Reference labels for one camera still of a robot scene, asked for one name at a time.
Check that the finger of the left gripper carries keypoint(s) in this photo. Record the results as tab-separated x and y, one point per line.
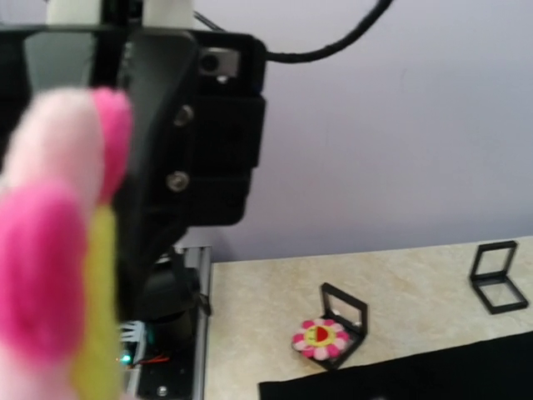
160	76

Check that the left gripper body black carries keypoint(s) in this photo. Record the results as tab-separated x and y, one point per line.
227	116

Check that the flower brooch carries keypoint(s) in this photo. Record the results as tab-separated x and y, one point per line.
65	160
320	339

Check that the black t-shirt blue logo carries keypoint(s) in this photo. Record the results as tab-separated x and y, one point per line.
498	369

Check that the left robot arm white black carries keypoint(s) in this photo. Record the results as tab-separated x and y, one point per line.
117	141

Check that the front aluminium rail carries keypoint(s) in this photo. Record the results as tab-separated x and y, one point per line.
200	312

